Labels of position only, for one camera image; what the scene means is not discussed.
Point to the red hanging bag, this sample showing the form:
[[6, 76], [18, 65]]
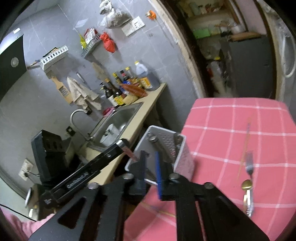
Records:
[[108, 43]]

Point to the pink sleeve forearm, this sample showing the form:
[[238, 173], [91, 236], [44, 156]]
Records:
[[23, 229]]

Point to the pink checked tablecloth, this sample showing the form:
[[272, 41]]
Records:
[[215, 130]]

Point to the white wall socket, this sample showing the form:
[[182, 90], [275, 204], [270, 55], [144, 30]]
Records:
[[133, 26]]

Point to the wooden grater board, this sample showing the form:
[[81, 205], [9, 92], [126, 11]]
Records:
[[65, 93]]

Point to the silver fork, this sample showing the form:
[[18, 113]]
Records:
[[249, 167]]

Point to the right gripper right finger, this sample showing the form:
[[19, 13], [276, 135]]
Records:
[[203, 212]]

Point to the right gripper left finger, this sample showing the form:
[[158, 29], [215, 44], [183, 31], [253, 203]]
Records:
[[97, 213]]

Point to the dark grey cabinet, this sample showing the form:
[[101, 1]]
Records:
[[251, 69]]

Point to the white perforated utensil basket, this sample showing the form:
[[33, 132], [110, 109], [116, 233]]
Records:
[[173, 148]]

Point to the gold spoon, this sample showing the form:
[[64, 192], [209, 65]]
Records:
[[248, 204]]

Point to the left wooden chopstick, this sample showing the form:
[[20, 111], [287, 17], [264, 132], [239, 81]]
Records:
[[245, 146]]

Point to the beige hanging cloth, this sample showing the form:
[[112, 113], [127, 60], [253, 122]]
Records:
[[82, 96]]

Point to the large oil jug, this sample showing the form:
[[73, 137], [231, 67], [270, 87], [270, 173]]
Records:
[[148, 80]]

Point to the dark soy sauce bottle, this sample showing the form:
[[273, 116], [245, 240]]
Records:
[[117, 94]]

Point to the silver pot on cabinet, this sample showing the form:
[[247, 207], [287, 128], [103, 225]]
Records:
[[236, 29]]

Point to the white wall rack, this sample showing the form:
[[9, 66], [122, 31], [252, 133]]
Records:
[[53, 57]]

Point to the curved sink faucet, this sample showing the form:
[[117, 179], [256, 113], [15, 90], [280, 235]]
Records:
[[80, 122]]

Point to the steel sink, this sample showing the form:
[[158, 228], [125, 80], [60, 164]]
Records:
[[110, 130]]

